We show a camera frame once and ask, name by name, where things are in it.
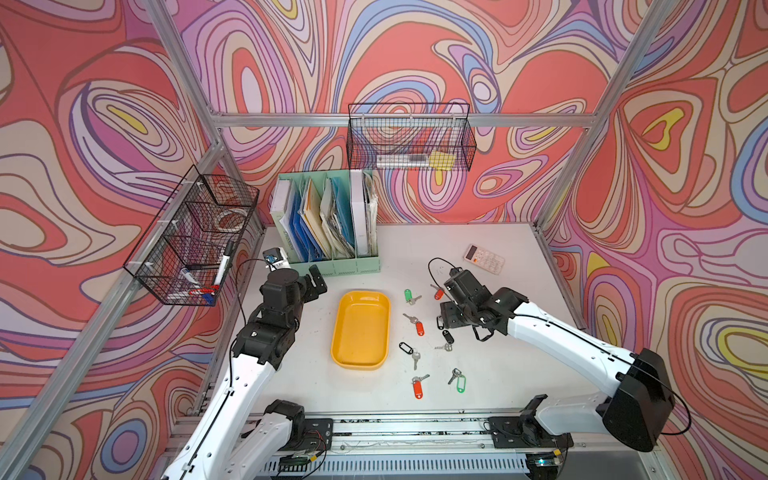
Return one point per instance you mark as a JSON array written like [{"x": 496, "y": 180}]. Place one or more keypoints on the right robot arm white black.
[{"x": 633, "y": 400}]

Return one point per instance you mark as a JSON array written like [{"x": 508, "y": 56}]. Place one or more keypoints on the pink calculator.
[{"x": 484, "y": 259}]

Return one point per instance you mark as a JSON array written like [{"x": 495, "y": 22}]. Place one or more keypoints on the black wire basket left wall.
[{"x": 178, "y": 261}]

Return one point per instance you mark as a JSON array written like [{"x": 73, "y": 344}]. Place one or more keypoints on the yellow plastic storage box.
[{"x": 361, "y": 333}]

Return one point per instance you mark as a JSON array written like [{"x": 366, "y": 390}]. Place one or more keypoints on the white binder in rack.
[{"x": 358, "y": 210}]

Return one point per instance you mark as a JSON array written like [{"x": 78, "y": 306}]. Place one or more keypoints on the black white marker pen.
[{"x": 224, "y": 263}]

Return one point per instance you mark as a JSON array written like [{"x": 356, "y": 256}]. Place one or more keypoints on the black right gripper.
[{"x": 448, "y": 312}]

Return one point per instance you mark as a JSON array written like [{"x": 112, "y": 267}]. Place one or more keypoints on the black wire basket back wall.
[{"x": 401, "y": 135}]

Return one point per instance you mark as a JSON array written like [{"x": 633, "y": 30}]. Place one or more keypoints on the yellow sticky note pad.
[{"x": 441, "y": 161}]

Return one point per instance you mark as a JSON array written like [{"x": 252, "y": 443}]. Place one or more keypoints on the green file organizer rack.
[{"x": 311, "y": 212}]

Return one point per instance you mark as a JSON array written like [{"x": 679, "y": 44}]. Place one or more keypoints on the black wire basket wall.
[
  {"x": 178, "y": 261},
  {"x": 401, "y": 135}
]

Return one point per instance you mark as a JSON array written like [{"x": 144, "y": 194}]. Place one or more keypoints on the key with black white tag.
[{"x": 412, "y": 352}]

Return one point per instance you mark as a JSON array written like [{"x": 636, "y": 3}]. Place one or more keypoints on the key with green white tag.
[{"x": 458, "y": 380}]

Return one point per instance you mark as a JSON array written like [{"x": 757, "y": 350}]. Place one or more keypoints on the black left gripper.
[{"x": 309, "y": 292}]

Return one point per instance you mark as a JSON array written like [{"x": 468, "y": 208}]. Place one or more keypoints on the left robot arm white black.
[{"x": 216, "y": 450}]

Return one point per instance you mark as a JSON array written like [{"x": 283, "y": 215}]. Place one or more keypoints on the key with red tag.
[
  {"x": 416, "y": 383},
  {"x": 439, "y": 293},
  {"x": 419, "y": 327}
]

